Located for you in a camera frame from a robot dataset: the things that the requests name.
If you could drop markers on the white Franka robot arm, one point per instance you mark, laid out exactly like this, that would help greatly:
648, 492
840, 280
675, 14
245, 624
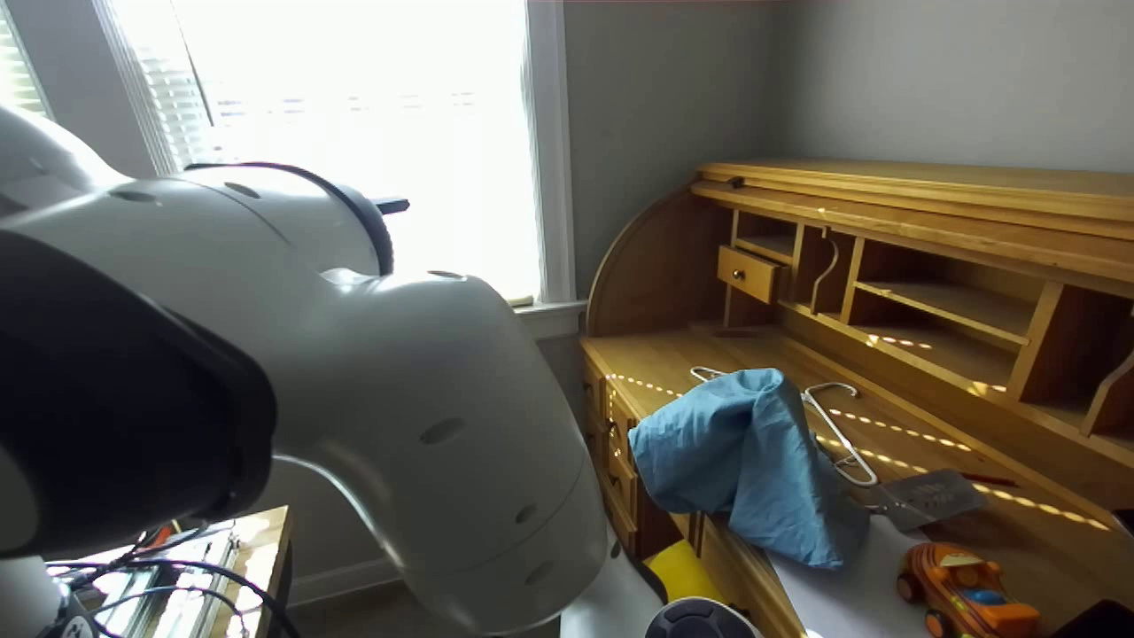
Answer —
390, 390

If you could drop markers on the wooden roll-top desk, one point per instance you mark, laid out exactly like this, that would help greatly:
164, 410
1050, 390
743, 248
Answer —
659, 359

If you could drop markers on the small drawer with brass knob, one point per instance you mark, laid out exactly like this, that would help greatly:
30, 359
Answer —
757, 280

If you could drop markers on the light blue cloth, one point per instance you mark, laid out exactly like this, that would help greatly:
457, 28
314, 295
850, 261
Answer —
757, 471

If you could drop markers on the yellow seat cushion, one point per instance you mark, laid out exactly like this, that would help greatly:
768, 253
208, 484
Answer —
681, 570

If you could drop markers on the bright window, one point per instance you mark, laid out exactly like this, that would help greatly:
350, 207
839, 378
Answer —
356, 106

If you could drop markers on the light wooden table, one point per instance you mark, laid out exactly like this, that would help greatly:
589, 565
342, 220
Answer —
254, 553

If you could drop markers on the dark grey flat sheet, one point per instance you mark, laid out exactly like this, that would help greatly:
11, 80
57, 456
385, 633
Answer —
935, 497

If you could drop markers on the orange toy car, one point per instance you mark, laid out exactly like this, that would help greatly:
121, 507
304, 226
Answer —
970, 590

